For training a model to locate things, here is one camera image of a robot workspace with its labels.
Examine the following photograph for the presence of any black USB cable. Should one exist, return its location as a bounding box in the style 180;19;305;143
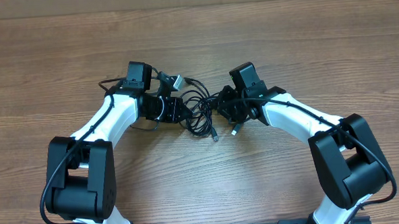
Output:
177;74;245;144

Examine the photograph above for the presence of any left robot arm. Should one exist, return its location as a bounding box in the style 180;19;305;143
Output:
39;61;192;224

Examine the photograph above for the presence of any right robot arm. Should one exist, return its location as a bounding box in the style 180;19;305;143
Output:
215;63;397;224

